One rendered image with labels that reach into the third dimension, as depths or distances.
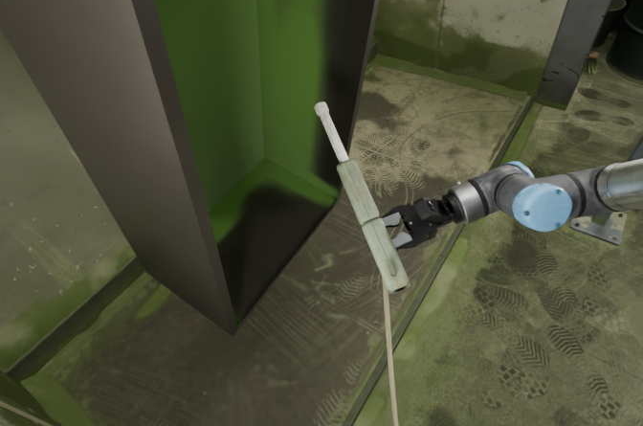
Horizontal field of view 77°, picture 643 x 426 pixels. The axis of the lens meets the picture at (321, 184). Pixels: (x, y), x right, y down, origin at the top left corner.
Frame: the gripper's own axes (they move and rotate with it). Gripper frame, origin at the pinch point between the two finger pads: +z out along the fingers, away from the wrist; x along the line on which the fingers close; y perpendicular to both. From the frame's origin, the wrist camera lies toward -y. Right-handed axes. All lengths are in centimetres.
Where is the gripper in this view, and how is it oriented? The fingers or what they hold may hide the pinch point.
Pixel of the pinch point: (373, 239)
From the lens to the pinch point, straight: 92.6
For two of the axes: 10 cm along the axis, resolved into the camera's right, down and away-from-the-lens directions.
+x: -3.6, -8.5, 3.9
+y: 1.8, 3.5, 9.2
